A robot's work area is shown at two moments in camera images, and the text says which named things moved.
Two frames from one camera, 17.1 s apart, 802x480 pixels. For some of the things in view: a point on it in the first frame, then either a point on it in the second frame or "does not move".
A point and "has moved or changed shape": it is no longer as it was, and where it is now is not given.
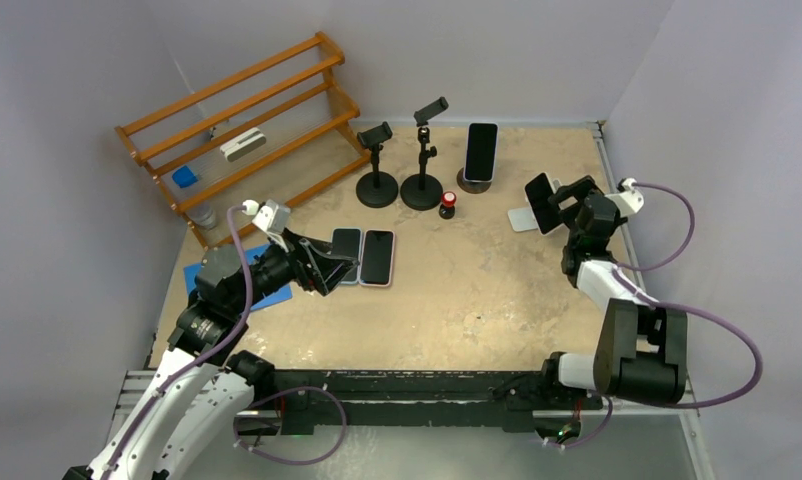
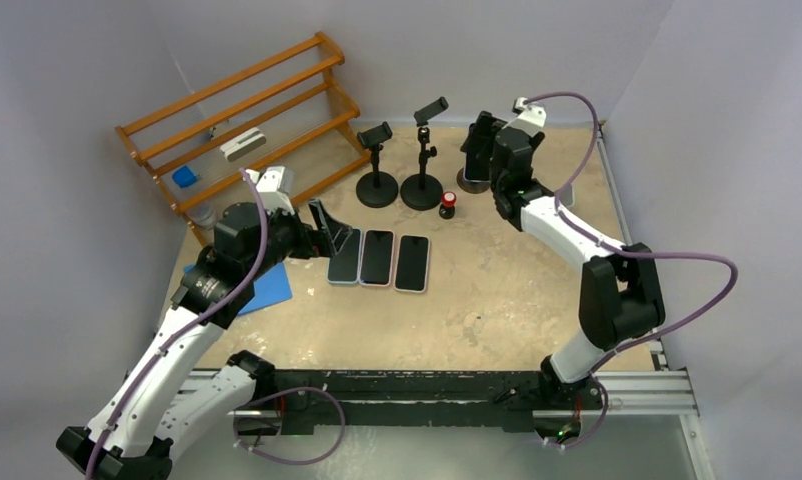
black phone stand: (378, 188) does not move
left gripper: (316, 269) to (323, 241)
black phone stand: (423, 191) does not move
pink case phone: (377, 257) does not move
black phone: (547, 215) has moved or changed shape
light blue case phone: (347, 243) does not move
